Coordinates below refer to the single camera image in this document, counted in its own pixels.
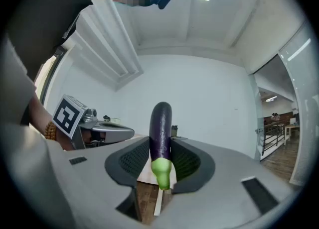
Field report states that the person's grey shirt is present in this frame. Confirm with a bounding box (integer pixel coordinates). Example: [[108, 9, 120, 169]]
[[0, 35, 84, 229]]

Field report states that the wooden bead bracelet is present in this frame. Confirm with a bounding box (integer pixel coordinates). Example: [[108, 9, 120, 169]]
[[44, 120, 58, 141]]

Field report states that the black metal railing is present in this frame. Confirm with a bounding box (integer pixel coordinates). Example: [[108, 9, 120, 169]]
[[261, 122, 286, 157]]

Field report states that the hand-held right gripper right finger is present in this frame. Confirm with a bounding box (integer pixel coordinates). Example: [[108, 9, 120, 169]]
[[152, 138, 296, 229]]

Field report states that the white side table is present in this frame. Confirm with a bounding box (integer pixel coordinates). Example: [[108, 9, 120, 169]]
[[284, 124, 300, 146]]

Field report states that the person's left forearm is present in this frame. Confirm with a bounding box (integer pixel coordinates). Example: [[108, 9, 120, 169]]
[[27, 93, 54, 136]]

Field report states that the glass partition door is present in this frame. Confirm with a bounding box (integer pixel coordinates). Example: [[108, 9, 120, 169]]
[[277, 22, 314, 188]]

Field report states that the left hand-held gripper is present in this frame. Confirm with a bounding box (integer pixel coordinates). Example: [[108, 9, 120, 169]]
[[51, 94, 136, 150]]

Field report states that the person's left hand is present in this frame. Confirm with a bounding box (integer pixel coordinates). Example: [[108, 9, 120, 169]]
[[56, 130, 76, 152]]

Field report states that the person's black vest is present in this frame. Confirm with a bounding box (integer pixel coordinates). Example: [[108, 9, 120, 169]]
[[6, 0, 106, 82]]

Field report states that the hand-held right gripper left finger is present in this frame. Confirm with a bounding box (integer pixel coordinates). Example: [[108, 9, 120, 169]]
[[47, 135, 151, 229]]

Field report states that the purple eggplant with green stem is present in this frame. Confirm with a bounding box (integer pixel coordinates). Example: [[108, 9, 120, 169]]
[[149, 101, 173, 191]]

